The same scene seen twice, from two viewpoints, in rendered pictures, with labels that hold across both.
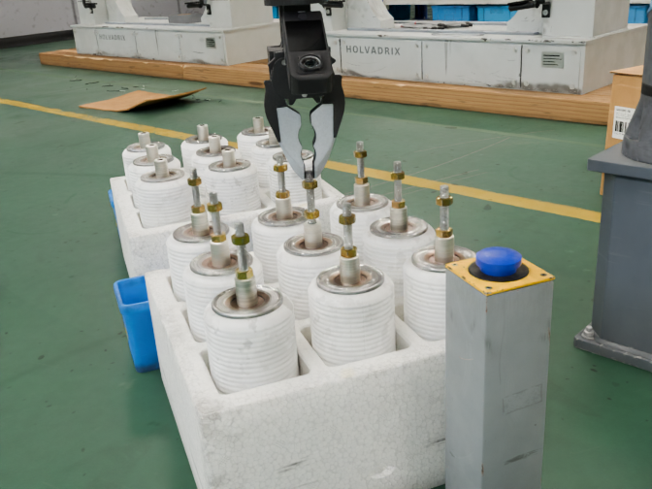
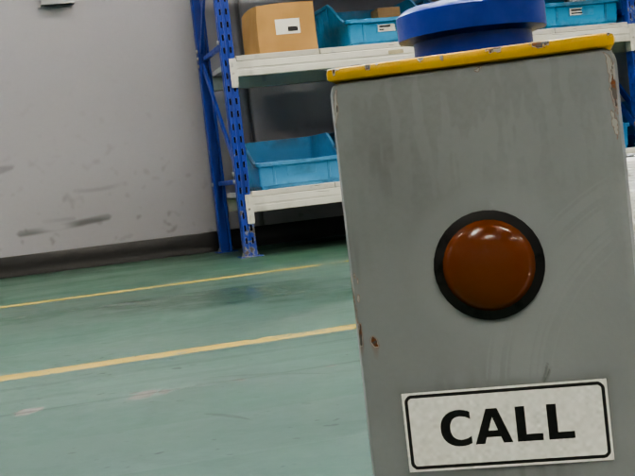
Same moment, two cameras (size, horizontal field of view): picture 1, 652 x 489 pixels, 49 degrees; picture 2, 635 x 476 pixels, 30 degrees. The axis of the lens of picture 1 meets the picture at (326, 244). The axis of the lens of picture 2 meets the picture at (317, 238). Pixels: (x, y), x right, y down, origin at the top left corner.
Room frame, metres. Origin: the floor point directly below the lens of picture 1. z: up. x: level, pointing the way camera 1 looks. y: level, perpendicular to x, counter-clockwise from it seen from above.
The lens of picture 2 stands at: (0.72, -0.45, 0.29)
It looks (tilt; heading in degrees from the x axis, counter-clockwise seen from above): 3 degrees down; 121
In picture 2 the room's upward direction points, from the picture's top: 7 degrees counter-clockwise
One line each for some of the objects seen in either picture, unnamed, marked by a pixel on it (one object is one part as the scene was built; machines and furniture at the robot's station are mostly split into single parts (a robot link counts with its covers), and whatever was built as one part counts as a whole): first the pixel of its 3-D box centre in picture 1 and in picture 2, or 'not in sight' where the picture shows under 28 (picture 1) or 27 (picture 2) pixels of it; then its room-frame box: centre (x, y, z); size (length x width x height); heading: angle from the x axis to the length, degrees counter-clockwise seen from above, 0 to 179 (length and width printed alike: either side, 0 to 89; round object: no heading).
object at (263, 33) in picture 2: not in sight; (278, 32); (-1.88, 3.73, 0.89); 0.31 x 0.24 x 0.20; 135
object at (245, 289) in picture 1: (245, 290); not in sight; (0.69, 0.09, 0.26); 0.02 x 0.02 x 0.03
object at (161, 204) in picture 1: (170, 225); not in sight; (1.20, 0.27, 0.16); 0.10 x 0.10 x 0.18
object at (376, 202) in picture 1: (362, 203); not in sight; (0.99, -0.06, 0.25); 0.08 x 0.08 x 0.01
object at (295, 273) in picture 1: (318, 309); not in sight; (0.84, 0.02, 0.16); 0.10 x 0.10 x 0.18
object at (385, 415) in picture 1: (321, 357); not in sight; (0.84, 0.02, 0.09); 0.39 x 0.39 x 0.18; 20
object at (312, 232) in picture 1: (312, 235); not in sight; (0.84, 0.02, 0.26); 0.02 x 0.02 x 0.03
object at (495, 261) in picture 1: (498, 264); (472, 41); (0.59, -0.15, 0.32); 0.04 x 0.04 x 0.02
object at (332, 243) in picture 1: (313, 244); not in sight; (0.84, 0.02, 0.25); 0.08 x 0.08 x 0.01
